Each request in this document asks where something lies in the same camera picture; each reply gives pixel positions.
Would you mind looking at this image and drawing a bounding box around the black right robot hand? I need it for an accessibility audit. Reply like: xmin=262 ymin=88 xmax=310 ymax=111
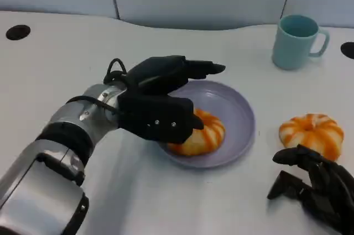
xmin=266 ymin=144 xmax=354 ymax=235

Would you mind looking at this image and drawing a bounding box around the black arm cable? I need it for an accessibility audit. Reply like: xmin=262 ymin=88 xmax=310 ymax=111
xmin=103 ymin=58 xmax=129 ymax=85
xmin=65 ymin=95 xmax=120 ymax=114

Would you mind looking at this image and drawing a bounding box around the pale green mug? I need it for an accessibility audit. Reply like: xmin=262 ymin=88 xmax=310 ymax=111
xmin=272 ymin=14 xmax=331 ymax=71

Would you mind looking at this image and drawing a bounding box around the orange white toy bread roll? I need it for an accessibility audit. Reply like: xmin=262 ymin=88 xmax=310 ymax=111
xmin=278 ymin=113 xmax=345 ymax=162
xmin=167 ymin=108 xmax=226 ymax=156

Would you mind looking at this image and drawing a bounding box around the lilac plate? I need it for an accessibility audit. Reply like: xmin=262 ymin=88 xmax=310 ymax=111
xmin=163 ymin=79 xmax=256 ymax=169

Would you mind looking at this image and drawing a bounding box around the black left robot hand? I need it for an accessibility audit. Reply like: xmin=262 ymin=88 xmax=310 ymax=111
xmin=117 ymin=55 xmax=226 ymax=145

